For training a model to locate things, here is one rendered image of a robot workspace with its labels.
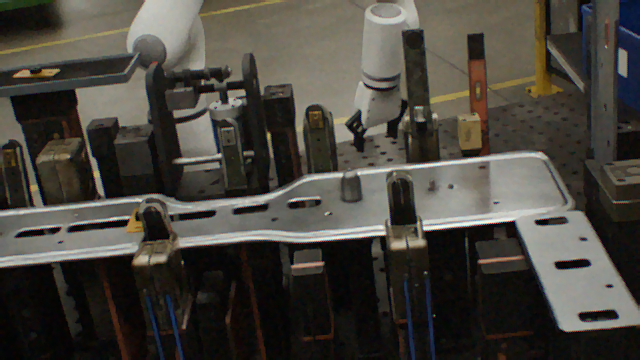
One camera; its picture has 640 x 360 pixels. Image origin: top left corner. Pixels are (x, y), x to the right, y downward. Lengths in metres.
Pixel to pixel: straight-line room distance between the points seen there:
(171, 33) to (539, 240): 0.89
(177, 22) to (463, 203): 0.74
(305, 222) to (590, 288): 0.44
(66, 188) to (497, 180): 0.73
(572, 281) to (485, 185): 0.30
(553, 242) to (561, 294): 0.13
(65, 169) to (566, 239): 0.84
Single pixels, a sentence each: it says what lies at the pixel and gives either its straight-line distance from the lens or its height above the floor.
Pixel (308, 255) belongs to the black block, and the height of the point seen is 0.99.
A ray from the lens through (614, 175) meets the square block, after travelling 1.30.
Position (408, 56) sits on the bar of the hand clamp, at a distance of 1.49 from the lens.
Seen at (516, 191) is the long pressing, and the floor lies 1.00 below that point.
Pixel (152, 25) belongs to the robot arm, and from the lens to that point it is 1.82.
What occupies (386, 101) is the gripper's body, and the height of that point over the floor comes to 0.97.
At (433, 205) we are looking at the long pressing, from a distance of 1.36.
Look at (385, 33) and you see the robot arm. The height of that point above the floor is 1.13.
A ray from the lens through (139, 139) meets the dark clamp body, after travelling 1.57.
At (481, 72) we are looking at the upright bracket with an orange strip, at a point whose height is 1.13.
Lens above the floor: 1.62
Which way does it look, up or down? 25 degrees down
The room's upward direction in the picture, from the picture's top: 8 degrees counter-clockwise
